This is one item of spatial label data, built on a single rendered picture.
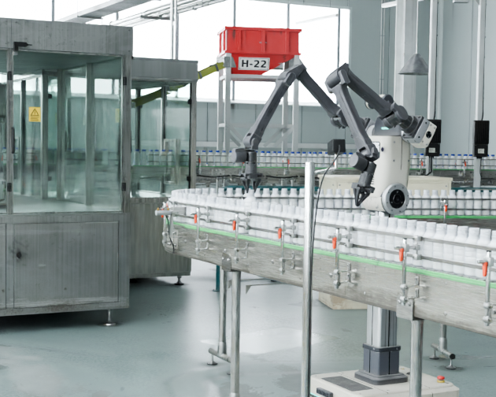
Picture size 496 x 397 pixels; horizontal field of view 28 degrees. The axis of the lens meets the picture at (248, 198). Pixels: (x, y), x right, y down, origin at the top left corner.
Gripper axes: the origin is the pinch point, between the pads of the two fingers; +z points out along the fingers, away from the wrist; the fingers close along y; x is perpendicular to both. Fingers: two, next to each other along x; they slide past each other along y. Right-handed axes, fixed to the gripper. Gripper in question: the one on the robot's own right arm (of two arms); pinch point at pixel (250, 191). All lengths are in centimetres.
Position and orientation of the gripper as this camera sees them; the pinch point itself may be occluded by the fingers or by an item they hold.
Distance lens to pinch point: 487.6
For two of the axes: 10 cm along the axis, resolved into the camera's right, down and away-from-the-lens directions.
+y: -8.9, 0.1, -4.6
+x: 4.6, 0.5, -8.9
